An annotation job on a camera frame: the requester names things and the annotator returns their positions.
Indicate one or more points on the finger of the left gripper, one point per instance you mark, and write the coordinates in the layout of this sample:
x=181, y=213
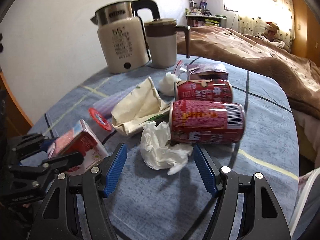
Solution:
x=54, y=165
x=23, y=147

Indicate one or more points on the near red drink can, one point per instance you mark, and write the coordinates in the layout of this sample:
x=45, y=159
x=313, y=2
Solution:
x=206, y=122

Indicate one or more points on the red foil cup lid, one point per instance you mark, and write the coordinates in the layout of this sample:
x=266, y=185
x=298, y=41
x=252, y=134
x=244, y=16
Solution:
x=99, y=120

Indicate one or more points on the dotted window curtain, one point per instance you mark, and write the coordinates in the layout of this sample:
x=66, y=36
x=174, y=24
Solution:
x=255, y=16

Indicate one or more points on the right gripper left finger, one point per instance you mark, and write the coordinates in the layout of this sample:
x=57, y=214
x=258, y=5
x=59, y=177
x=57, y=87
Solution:
x=58, y=216

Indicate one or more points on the white brown lidded mug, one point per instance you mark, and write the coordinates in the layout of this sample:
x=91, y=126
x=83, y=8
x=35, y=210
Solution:
x=161, y=36

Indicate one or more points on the white round trash bin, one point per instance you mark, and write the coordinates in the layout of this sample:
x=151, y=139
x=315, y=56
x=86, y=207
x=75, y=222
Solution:
x=304, y=223

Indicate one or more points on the brown blanket on bed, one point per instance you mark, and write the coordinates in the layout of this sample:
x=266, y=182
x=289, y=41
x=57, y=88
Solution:
x=297, y=76

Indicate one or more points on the cluttered green desk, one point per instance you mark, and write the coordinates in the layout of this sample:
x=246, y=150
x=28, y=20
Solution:
x=196, y=19

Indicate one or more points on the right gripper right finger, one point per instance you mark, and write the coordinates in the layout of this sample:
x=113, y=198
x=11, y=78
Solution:
x=262, y=216

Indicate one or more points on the blue plaid tablecloth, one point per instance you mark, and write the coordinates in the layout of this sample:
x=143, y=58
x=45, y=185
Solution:
x=160, y=194

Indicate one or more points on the brown teddy bear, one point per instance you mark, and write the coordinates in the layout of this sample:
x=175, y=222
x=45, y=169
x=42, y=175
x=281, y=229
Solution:
x=271, y=32

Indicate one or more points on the far red cartoon can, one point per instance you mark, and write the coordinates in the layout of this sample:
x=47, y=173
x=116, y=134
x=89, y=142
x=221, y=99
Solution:
x=204, y=90

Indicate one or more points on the white tissue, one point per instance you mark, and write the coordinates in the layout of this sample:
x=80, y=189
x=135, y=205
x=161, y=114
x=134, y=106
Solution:
x=157, y=152

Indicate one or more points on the cream electric kettle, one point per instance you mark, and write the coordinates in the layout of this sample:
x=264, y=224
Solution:
x=121, y=34

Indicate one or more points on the small white tissue ball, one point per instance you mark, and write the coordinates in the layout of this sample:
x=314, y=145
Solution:
x=166, y=85

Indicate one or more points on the purple milk carton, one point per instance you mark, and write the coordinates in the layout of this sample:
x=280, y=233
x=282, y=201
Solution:
x=212, y=71

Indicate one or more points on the crushed cream paper cup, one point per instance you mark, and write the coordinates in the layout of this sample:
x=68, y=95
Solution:
x=142, y=105

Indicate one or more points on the orange wooden wardrobe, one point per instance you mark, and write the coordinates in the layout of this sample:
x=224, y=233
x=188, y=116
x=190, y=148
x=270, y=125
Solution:
x=306, y=41

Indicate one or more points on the red milk carton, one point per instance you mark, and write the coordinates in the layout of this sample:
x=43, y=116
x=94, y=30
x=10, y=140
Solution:
x=79, y=139

